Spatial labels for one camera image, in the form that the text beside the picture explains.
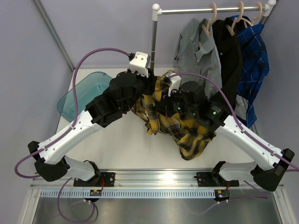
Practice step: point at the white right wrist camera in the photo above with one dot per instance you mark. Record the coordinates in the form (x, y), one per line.
(172, 82)

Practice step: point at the grey shirt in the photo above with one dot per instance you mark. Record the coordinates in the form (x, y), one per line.
(196, 51)

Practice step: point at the blue plaid shirt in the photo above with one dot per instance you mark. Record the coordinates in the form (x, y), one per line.
(255, 65)

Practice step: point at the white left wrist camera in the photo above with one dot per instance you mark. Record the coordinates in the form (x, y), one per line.
(138, 64)

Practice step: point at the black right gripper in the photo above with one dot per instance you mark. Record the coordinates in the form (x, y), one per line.
(164, 106)

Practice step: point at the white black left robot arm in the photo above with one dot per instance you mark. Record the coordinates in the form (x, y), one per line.
(123, 92)

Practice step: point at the black shirt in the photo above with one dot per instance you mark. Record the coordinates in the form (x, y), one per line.
(230, 55)

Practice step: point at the yellow plaid shirt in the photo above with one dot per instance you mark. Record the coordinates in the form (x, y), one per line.
(190, 137)

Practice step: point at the white slotted cable duct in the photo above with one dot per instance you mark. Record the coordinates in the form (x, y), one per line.
(129, 193)

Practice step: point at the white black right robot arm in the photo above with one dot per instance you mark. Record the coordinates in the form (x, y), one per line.
(269, 162)

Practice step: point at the teal plastic tub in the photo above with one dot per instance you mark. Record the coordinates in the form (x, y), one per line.
(87, 89)

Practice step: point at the wooden hanger of grey shirt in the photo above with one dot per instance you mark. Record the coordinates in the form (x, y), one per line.
(206, 28)

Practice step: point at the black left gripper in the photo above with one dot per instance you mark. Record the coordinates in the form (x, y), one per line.
(150, 82)

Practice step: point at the wooden hanger of black shirt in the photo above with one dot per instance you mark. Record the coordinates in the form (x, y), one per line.
(237, 19)

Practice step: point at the aluminium mounting rail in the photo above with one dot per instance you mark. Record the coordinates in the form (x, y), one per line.
(154, 178)

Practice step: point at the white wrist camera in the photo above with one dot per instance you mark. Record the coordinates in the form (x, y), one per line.
(172, 82)
(138, 64)

